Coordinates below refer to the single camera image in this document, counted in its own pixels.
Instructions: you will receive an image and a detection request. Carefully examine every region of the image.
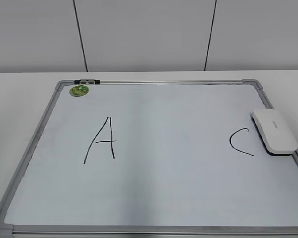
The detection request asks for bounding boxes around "black grey hanger clip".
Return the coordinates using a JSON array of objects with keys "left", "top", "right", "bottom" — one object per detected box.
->
[{"left": 74, "top": 79, "right": 100, "bottom": 85}]

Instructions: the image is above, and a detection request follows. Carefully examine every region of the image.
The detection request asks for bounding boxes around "white whiteboard eraser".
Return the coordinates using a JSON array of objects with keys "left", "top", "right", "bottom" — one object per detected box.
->
[{"left": 252, "top": 109, "right": 298, "bottom": 155}]

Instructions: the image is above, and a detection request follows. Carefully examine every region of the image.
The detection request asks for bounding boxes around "round green magnet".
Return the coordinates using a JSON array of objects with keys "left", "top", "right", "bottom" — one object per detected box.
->
[{"left": 69, "top": 85, "right": 89, "bottom": 97}]

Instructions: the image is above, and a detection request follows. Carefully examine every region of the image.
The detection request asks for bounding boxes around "white board with grey frame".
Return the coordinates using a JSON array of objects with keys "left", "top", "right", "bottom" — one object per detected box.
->
[{"left": 0, "top": 79, "right": 298, "bottom": 238}]

